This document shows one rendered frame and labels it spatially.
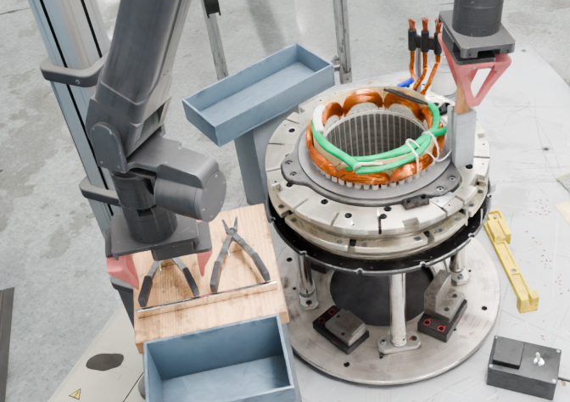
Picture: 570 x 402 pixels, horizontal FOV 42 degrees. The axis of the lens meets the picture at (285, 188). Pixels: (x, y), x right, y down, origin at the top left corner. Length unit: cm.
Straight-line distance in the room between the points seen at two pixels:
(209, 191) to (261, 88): 59
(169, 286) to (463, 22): 49
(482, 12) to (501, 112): 78
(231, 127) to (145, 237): 41
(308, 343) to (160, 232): 43
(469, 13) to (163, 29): 38
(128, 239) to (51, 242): 185
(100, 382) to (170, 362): 99
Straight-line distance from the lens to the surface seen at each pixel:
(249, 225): 104
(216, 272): 95
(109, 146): 79
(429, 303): 120
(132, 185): 83
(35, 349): 245
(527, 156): 157
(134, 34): 71
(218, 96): 134
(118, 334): 203
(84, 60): 123
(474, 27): 92
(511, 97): 172
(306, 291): 126
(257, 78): 137
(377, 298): 130
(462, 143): 103
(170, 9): 68
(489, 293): 129
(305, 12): 367
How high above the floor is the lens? 179
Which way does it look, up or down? 42 degrees down
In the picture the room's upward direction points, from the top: 9 degrees counter-clockwise
